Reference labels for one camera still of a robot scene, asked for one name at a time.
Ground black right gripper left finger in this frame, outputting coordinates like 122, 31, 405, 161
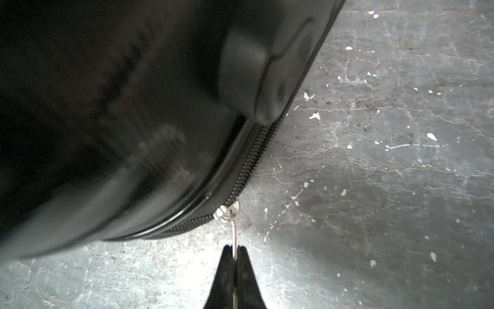
203, 245, 234, 309

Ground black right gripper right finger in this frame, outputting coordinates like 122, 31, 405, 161
236, 246, 267, 309

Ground silver zipper pull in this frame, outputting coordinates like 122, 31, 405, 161
214, 199, 241, 261

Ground black hard-shell suitcase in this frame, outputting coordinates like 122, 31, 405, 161
1, 1, 343, 262

